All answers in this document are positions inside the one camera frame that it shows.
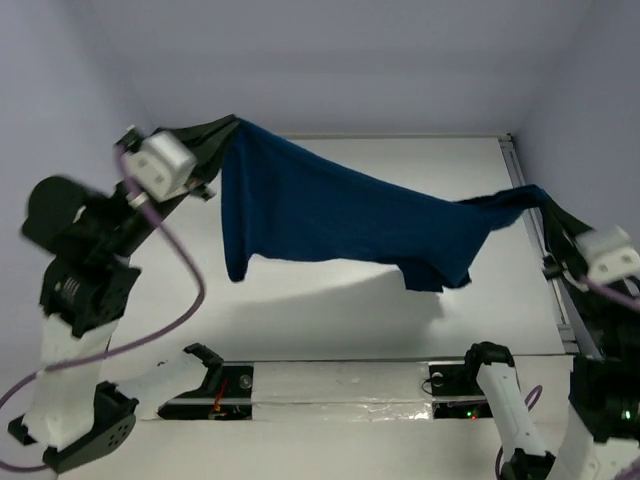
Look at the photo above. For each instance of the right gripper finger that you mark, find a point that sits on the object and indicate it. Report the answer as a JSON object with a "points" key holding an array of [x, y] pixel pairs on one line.
{"points": [[554, 239], [570, 225]]}

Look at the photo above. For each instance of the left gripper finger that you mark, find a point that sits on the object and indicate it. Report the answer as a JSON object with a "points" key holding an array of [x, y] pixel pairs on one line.
{"points": [[210, 158], [196, 135]]}

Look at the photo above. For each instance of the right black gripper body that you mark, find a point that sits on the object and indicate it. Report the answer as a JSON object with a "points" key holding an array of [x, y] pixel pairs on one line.
{"points": [[604, 318]]}

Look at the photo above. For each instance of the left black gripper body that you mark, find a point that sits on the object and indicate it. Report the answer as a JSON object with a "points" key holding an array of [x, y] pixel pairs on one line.
{"points": [[198, 163]]}

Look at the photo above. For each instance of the blue printed t-shirt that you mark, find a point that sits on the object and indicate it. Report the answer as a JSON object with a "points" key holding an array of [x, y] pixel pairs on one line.
{"points": [[283, 202]]}

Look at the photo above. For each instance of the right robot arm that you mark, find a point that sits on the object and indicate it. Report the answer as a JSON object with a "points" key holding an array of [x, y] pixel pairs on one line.
{"points": [[601, 440]]}

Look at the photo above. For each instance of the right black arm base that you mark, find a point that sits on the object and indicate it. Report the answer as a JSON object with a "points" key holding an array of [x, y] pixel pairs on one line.
{"points": [[453, 394]]}

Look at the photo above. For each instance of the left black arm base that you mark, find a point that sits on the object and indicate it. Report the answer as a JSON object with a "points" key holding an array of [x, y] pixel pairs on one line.
{"points": [[224, 390]]}

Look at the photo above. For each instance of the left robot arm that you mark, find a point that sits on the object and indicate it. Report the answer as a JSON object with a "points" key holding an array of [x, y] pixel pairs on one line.
{"points": [[74, 415]]}

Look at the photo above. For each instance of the silver foil covered panel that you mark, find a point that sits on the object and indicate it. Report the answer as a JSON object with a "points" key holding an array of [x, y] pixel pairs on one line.
{"points": [[340, 392]]}

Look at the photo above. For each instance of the right aluminium rail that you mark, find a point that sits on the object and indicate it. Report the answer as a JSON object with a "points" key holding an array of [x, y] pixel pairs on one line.
{"points": [[534, 231]]}

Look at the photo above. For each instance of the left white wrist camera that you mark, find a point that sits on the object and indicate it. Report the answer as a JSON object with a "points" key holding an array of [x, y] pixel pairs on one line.
{"points": [[162, 166]]}

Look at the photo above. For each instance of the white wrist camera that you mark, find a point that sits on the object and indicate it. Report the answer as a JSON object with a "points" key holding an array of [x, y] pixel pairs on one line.
{"points": [[162, 166], [609, 255]]}

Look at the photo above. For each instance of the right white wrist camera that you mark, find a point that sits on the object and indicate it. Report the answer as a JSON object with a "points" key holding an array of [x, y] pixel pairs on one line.
{"points": [[609, 255]]}

